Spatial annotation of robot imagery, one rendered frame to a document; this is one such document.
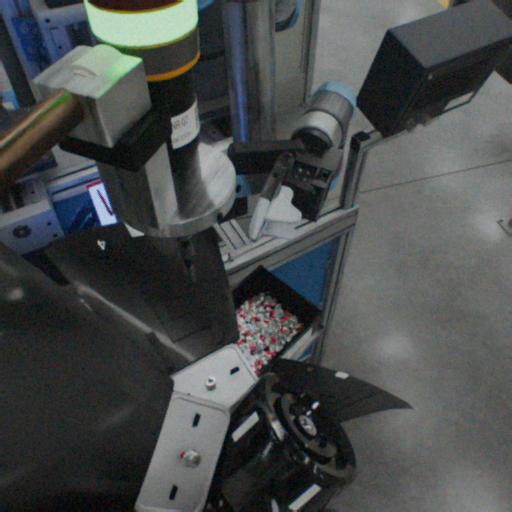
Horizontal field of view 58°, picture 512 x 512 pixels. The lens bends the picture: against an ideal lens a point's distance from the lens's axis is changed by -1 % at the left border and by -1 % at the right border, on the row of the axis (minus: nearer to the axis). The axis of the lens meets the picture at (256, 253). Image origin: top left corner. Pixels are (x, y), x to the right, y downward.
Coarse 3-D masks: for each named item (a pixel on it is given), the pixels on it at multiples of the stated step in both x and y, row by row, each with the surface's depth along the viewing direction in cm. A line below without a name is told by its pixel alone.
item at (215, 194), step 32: (64, 64) 17; (128, 64) 17; (96, 96) 16; (128, 96) 17; (96, 128) 17; (128, 128) 18; (160, 128) 19; (96, 160) 19; (128, 160) 18; (160, 160) 21; (224, 160) 27; (128, 192) 22; (160, 192) 22; (192, 192) 25; (224, 192) 25; (128, 224) 25; (160, 224) 23; (192, 224) 24
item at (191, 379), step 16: (224, 352) 50; (240, 352) 50; (192, 368) 49; (208, 368) 49; (224, 368) 49; (240, 368) 49; (176, 384) 48; (192, 384) 48; (224, 384) 48; (240, 384) 48; (224, 400) 47
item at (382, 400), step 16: (272, 368) 74; (288, 368) 74; (320, 368) 75; (304, 384) 67; (320, 384) 67; (336, 384) 68; (352, 384) 70; (368, 384) 72; (336, 400) 60; (352, 400) 61; (368, 400) 63; (384, 400) 65; (400, 400) 69; (336, 416) 54; (352, 416) 55
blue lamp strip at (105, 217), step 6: (96, 186) 66; (102, 186) 66; (90, 192) 66; (96, 192) 67; (102, 192) 67; (96, 198) 67; (96, 204) 68; (102, 204) 69; (102, 210) 69; (102, 216) 70; (108, 216) 71; (102, 222) 71; (108, 222) 72; (114, 222) 72
